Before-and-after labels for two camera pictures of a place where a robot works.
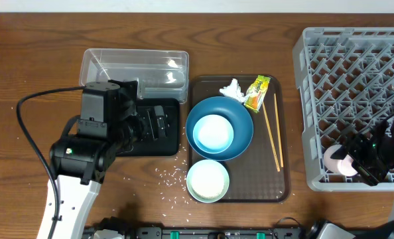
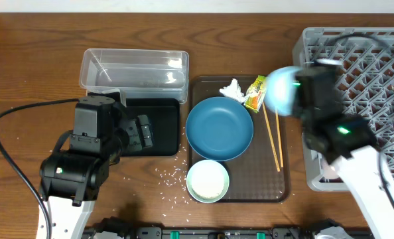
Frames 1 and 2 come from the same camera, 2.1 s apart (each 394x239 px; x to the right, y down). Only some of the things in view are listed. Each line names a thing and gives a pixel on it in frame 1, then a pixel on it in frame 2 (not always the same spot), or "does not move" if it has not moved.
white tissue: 233,90 does not move
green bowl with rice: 207,180 does not move
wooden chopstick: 278,130 does not move
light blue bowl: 213,133 -> 279,87
